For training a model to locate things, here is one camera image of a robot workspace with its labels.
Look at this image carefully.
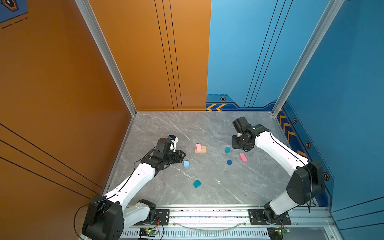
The aluminium front rail frame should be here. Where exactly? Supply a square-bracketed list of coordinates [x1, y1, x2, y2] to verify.
[119, 205, 343, 240]

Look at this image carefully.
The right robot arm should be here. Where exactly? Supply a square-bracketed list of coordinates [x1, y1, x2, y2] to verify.
[232, 117, 325, 225]

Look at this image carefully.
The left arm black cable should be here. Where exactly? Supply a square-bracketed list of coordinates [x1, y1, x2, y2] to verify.
[73, 148, 157, 238]

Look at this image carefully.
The left green circuit board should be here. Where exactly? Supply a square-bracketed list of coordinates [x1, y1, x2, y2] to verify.
[138, 228, 159, 240]

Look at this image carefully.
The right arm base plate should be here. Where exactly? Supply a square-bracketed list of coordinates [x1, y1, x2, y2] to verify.
[248, 209, 292, 226]

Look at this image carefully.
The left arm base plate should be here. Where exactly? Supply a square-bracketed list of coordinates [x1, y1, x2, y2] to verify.
[139, 209, 170, 226]

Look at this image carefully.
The aluminium corner post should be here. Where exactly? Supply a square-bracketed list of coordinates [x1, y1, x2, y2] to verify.
[272, 0, 345, 117]
[75, 0, 137, 117]

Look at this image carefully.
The green circuit board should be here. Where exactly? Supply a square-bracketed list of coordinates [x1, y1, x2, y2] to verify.
[138, 228, 159, 240]
[267, 228, 291, 240]

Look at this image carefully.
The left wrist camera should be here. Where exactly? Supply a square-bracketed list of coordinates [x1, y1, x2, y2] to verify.
[168, 135, 179, 153]

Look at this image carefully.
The right green circuit board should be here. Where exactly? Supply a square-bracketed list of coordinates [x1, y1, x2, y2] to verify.
[267, 228, 291, 240]

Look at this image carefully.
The left aluminium corner post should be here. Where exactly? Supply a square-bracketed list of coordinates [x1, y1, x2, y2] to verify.
[75, 0, 137, 117]

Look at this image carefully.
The right aluminium corner post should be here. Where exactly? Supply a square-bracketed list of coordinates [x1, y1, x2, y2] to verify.
[272, 0, 345, 117]

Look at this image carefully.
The engraved wood plank block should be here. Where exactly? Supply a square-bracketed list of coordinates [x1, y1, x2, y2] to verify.
[195, 150, 207, 154]

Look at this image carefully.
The dark pink rectangular block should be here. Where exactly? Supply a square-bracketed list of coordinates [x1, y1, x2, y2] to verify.
[239, 153, 248, 163]

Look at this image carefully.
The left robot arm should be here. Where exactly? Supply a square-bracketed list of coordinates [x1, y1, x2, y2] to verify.
[78, 135, 186, 240]

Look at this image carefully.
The light pink rectangular block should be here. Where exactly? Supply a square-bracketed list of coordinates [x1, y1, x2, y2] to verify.
[196, 144, 202, 152]

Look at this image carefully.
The teal cube block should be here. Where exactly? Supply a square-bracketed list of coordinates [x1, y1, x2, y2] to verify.
[193, 180, 202, 189]

